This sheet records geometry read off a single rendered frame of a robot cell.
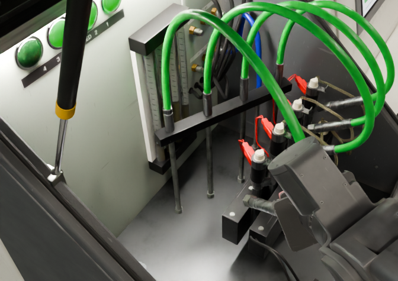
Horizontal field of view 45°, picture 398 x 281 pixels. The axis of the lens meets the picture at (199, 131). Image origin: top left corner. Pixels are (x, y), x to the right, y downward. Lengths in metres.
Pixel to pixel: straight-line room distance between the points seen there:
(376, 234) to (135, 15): 0.62
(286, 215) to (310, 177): 0.14
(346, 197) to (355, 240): 0.06
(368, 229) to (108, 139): 0.63
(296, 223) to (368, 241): 0.18
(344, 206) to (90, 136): 0.56
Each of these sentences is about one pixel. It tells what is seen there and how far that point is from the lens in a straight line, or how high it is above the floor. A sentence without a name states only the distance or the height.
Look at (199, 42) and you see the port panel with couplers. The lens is 1.12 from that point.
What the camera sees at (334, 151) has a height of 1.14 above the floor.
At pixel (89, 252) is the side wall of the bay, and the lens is 0.65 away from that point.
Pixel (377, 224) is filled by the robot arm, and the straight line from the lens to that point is 0.43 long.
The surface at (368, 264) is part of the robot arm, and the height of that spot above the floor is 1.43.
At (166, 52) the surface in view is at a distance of 0.82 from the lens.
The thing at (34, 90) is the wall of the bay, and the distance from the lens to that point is 0.77.
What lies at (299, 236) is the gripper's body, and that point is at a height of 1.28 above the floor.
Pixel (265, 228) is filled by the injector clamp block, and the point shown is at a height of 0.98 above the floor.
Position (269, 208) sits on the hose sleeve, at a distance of 0.74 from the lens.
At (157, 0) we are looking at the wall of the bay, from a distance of 0.95.
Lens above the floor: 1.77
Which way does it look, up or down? 44 degrees down
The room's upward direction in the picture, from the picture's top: 3 degrees counter-clockwise
